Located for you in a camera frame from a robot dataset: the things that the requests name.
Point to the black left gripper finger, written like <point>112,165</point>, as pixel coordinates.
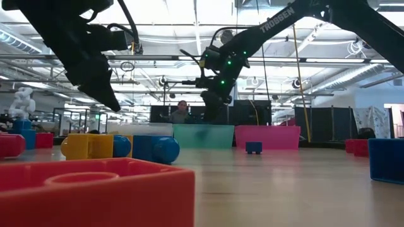
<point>101,91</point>

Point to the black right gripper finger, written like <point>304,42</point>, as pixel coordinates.
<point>212,112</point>

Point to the small blue block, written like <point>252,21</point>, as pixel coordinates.
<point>254,146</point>

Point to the medium yellow block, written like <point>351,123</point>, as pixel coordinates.
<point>85,146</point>
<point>130,137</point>

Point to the medium blue block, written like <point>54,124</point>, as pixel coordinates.
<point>158,149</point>
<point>388,160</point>
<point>121,146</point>
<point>23,126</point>

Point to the medium red block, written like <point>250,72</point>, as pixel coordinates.
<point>11,145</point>
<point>44,140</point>

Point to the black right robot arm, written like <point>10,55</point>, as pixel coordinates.
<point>277,20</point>

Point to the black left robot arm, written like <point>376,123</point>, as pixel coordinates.
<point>38,15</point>

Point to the teal plastic bin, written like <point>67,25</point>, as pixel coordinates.
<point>221,138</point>

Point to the person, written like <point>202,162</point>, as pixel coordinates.
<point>181,116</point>

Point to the black metal rack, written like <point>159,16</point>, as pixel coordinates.
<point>79,121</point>

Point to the black partition panels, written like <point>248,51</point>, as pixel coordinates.
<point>252,113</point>

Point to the clear plastic bin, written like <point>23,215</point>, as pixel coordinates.
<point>142,129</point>

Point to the red plastic bin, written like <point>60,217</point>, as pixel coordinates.
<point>277,137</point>

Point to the white robot figure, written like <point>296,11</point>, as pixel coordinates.
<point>22,104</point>

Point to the black partition curtain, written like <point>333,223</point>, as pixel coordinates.
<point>322,124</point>

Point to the small orange block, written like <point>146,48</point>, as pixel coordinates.
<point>94,205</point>

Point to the small red block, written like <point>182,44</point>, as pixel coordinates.
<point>348,145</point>
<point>361,148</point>

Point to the white patterned cloth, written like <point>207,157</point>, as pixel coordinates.
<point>372,121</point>

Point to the black rig frame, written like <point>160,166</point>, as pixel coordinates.
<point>188,82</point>

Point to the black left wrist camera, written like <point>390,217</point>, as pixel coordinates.
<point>116,39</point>

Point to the silver ventilation duct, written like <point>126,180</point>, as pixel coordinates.
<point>363,74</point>

